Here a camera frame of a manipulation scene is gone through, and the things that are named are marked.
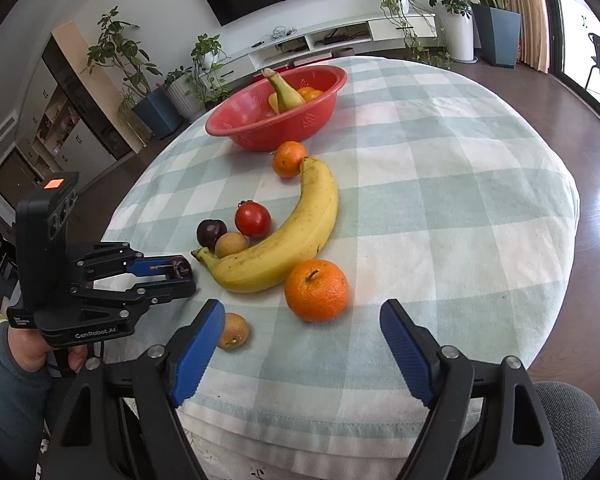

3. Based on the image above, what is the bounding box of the white embroidered tablecloth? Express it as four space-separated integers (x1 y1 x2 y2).
180 400 486 480

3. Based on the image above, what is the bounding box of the black framed glass door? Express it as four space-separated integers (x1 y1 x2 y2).
537 0 600 126

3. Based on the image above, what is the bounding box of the dark glass cabinet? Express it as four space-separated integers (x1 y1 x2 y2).
40 37 133 161

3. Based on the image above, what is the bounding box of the small mandarin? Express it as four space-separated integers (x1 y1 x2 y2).
272 140 308 180

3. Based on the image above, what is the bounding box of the bushy plant in white pot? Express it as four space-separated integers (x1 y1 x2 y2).
416 0 477 64

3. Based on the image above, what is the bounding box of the tall plant in blue pot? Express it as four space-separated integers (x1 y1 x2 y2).
86 6 182 139

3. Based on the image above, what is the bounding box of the trailing pothos plant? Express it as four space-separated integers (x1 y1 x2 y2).
189 33 232 107

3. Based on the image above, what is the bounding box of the plant in white ribbed pot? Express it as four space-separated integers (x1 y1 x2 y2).
164 66 202 119

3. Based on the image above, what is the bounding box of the white television cabinet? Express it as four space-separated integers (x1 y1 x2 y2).
220 12 438 78

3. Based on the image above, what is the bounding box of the dark red cherry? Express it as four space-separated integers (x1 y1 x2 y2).
150 255 194 279

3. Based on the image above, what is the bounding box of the large straight yellow banana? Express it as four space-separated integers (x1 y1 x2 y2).
261 67 307 115

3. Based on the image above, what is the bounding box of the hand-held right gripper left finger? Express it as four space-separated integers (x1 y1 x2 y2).
45 299 227 480

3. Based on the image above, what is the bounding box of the white wall cabinet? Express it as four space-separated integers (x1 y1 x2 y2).
10 87 126 201

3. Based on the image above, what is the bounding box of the grey fabric chair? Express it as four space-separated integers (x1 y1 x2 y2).
530 381 600 480

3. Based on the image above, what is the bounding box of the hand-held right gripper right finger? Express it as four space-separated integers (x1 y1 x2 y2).
379 299 566 480

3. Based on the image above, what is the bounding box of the red plastic colander bowl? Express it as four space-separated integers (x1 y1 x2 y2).
205 65 348 152

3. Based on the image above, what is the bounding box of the red tomato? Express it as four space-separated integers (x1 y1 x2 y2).
234 201 272 238

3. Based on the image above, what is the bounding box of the mandarin with stem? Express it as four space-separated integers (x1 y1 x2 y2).
284 259 350 323

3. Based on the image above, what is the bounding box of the curved yellow banana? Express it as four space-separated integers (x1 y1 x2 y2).
191 156 340 294

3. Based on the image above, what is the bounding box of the person's left forearm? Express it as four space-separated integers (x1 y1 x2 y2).
0 321 56 480

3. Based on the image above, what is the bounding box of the dark purple plum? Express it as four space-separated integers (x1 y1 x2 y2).
196 218 228 252

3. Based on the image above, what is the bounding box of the big-leaf plant in grey-blue pot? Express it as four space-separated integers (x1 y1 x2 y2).
427 0 523 68

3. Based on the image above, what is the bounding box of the beige curtain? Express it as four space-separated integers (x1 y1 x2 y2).
500 0 552 74

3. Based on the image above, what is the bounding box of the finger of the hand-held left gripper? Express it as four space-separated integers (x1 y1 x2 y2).
74 241 177 284
67 279 197 312

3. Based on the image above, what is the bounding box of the person's left hand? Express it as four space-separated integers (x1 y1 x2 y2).
7 330 89 375

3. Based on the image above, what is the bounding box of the green white checked tablecloth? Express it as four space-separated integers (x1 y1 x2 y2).
102 55 581 466

